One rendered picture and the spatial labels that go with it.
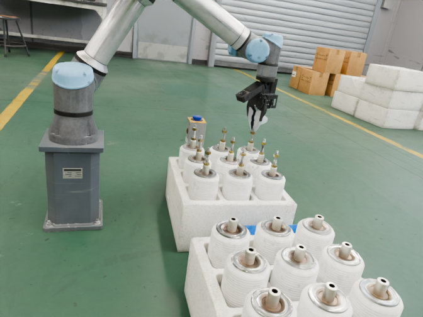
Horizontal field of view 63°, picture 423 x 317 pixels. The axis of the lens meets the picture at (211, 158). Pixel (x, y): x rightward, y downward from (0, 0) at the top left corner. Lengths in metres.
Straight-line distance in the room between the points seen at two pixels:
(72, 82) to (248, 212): 0.67
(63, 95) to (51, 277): 0.52
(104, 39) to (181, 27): 4.92
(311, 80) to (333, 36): 2.57
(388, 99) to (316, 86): 1.40
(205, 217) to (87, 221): 0.41
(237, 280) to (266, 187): 0.50
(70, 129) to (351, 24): 6.69
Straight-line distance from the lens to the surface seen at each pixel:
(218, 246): 0.83
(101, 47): 1.24
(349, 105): 3.99
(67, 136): 1.14
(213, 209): 1.10
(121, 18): 1.23
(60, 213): 1.25
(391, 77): 3.62
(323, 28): 7.09
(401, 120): 3.76
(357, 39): 7.55
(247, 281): 0.74
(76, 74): 1.11
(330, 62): 4.84
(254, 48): 1.13
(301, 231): 0.93
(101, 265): 1.12
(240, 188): 1.13
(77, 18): 6.01
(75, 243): 1.21
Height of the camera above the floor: 0.71
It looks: 21 degrees down
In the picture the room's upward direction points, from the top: 8 degrees clockwise
